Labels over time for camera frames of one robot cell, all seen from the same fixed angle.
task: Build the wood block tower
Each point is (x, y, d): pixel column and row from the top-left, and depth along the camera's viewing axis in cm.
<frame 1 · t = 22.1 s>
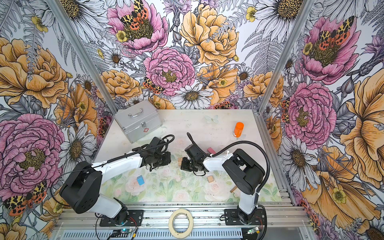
left hand: (169, 164, 88), fingers closed
right hand: (181, 171, 90), fingers closed
silver metal case: (139, 120, 98), point 16 cm above the table
orange plastic bottle: (238, 129, 104), point 8 cm above the table
long natural wood block: (179, 160, 96), on the table
light blue triangular block: (140, 180, 88), on the table
small wood cube: (210, 179, 88), on the table

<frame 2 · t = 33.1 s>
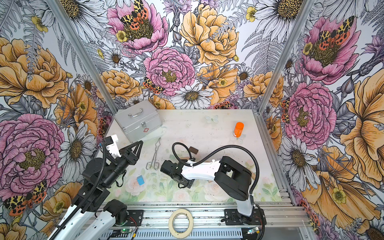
left hand: (142, 147, 68), fingers open
right hand: (182, 182, 85), fingers open
dark brown block: (193, 150, 102), on the table
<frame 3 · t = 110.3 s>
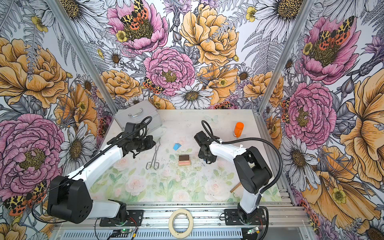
left hand: (154, 147, 86), fingers closed
right hand: (206, 160, 92), fingers open
light blue triangular block: (176, 146, 102), point 2 cm above the table
dark brown block: (184, 157, 91), point 6 cm above the table
pink block: (184, 162, 94), point 2 cm above the table
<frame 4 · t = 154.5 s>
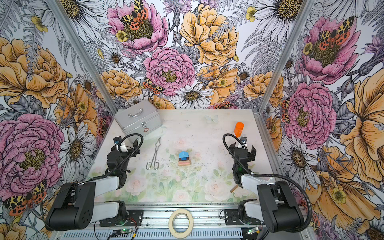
left hand: (130, 144, 89), fingers open
right hand: (242, 148, 89), fingers open
light blue triangular block: (183, 154, 93), point 6 cm above the table
blue cube block: (184, 158, 89), point 8 cm above the table
